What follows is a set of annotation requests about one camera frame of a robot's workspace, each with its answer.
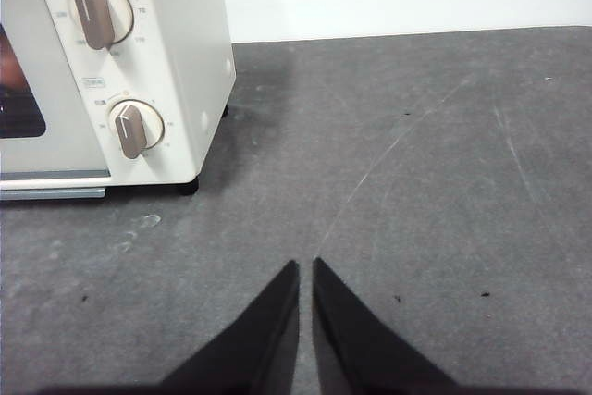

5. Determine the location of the large tan oven knob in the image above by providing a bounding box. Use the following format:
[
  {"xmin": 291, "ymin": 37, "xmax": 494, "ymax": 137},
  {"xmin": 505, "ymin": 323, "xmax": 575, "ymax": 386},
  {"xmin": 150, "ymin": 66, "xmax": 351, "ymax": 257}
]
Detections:
[{"xmin": 68, "ymin": 0, "xmax": 135, "ymax": 52}]

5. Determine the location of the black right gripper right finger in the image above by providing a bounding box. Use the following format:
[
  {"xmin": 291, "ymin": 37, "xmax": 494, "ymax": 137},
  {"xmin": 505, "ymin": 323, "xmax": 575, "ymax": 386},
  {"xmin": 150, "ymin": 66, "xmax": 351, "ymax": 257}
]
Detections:
[{"xmin": 312, "ymin": 257, "xmax": 463, "ymax": 389}]

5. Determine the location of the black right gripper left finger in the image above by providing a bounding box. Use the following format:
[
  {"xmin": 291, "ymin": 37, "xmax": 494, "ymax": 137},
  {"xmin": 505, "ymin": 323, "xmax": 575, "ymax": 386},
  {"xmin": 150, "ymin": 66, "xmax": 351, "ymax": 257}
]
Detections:
[{"xmin": 156, "ymin": 259, "xmax": 302, "ymax": 389}]

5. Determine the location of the brown egg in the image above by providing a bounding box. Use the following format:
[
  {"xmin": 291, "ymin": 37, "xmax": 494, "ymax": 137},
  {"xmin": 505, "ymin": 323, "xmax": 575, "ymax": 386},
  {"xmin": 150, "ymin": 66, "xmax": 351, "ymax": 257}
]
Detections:
[{"xmin": 0, "ymin": 36, "xmax": 24, "ymax": 91}]

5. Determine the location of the cream Toshiba toaster oven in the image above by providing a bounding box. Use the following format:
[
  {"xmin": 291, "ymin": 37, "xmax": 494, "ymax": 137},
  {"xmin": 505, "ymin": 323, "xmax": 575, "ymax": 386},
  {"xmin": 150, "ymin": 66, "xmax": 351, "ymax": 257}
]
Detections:
[{"xmin": 0, "ymin": 0, "xmax": 237, "ymax": 202}]

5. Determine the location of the metal oven crumb tray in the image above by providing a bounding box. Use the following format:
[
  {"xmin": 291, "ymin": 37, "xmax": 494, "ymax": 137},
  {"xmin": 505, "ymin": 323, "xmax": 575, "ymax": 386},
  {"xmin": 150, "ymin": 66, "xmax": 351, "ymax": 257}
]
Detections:
[{"xmin": 0, "ymin": 186, "xmax": 107, "ymax": 202}]

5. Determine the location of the small tan oven knob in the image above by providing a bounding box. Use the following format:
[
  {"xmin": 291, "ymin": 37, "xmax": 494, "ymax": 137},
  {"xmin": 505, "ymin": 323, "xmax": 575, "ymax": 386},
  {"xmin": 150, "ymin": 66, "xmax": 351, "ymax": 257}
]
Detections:
[{"xmin": 106, "ymin": 98, "xmax": 166, "ymax": 160}]

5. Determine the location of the glass-windowed oven door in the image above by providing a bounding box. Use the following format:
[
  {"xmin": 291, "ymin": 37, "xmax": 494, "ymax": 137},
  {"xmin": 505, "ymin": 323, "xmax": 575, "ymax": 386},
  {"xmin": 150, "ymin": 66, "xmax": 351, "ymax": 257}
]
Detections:
[{"xmin": 0, "ymin": 0, "xmax": 112, "ymax": 183}]

